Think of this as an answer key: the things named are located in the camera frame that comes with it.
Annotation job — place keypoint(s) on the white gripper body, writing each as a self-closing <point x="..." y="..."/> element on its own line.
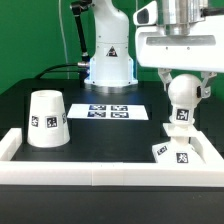
<point x="201" y="50"/>

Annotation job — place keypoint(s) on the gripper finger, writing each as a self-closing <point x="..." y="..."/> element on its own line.
<point x="165" y="76"/>
<point x="204" y="89"/>

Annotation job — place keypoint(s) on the white lamp bulb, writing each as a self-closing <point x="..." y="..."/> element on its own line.
<point x="182" y="93"/>

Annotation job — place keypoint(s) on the white lamp base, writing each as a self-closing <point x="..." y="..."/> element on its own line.
<point x="177" y="150"/>

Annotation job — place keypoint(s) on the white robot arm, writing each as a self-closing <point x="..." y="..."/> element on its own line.
<point x="170" y="35"/>

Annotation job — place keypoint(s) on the white lamp shade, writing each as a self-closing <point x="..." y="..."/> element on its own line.
<point x="48" y="125"/>

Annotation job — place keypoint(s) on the marker tag sheet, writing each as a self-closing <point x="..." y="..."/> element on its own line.
<point x="107" y="111"/>

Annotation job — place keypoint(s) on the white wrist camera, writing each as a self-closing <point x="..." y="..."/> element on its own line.
<point x="147" y="15"/>

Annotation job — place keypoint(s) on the black camera stand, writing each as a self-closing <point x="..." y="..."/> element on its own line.
<point x="77" y="8"/>

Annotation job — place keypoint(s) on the white U-shaped fence frame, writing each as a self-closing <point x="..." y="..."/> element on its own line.
<point x="211" y="174"/>

